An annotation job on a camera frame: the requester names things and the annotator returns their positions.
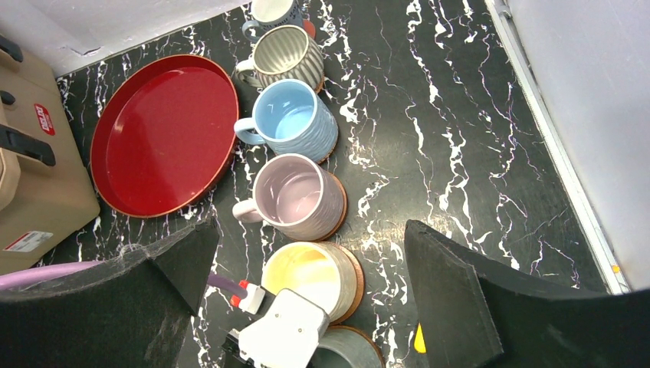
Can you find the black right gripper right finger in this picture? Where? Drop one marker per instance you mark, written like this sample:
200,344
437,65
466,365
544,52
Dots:
478,312

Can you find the aluminium table edge rail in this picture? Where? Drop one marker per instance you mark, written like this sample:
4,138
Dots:
595,236

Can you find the tan plastic tool case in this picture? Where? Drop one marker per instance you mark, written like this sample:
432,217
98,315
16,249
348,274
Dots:
46,192

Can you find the lilac textured mug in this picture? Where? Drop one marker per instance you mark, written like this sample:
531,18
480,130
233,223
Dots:
271,191

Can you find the dark wooden coaster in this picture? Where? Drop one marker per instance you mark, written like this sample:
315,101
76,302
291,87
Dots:
319,205

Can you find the grey ribbed mug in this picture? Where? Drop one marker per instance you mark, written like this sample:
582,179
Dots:
286,52

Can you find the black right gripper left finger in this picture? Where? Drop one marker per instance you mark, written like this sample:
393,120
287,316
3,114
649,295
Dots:
129,311

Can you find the red round coaster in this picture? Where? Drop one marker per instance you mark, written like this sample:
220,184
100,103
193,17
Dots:
309,28

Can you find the cream yellow mug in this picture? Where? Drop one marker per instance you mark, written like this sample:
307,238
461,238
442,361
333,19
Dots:
317,271

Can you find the brown wooden coaster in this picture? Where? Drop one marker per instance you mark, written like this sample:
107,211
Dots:
360,284

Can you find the red round tray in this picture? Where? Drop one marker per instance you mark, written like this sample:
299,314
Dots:
165,137

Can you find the grey printed mug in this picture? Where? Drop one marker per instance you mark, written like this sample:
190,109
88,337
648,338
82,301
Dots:
269,14

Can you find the sage green mug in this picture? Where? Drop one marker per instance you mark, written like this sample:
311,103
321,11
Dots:
343,348

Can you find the light blue textured mug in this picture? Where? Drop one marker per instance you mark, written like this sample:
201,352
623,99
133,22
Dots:
289,117

